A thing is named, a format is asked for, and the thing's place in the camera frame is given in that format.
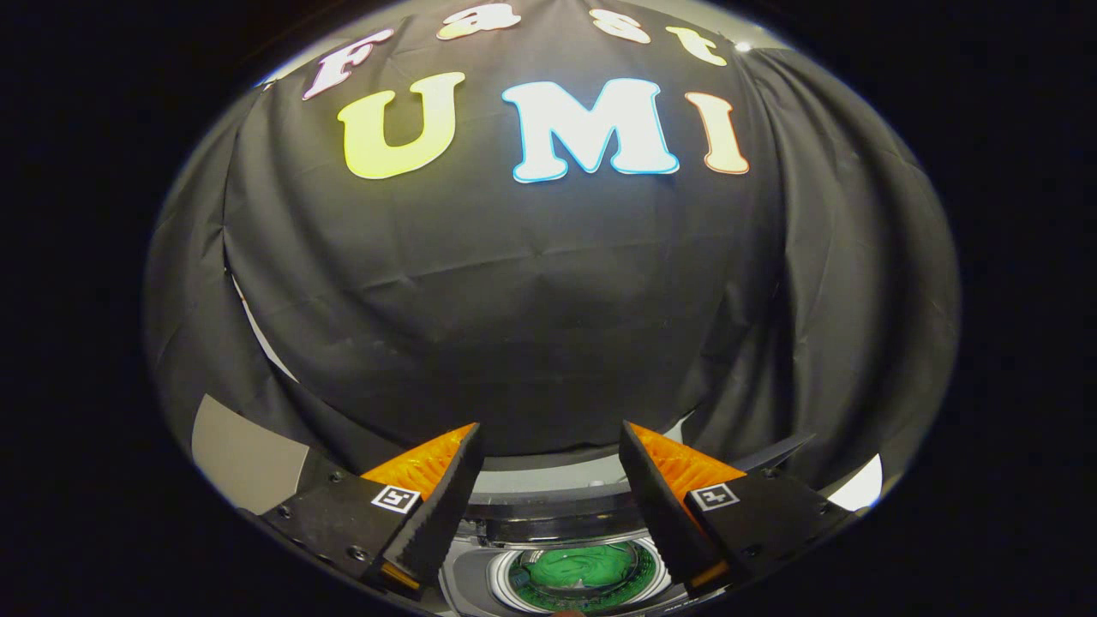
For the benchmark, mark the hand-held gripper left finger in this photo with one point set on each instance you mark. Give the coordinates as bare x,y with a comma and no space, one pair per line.
446,506

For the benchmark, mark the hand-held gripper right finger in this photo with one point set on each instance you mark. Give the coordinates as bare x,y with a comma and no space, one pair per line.
656,506

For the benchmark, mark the grey washing machine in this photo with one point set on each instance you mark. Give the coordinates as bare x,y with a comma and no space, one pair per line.
467,583

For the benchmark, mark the green polo shirt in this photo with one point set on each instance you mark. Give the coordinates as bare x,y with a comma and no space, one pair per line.
583,566

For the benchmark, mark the grey cabinet with dark top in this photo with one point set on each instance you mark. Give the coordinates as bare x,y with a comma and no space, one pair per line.
244,454

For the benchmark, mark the black backdrop cloth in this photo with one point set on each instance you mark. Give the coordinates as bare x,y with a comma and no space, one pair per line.
514,300

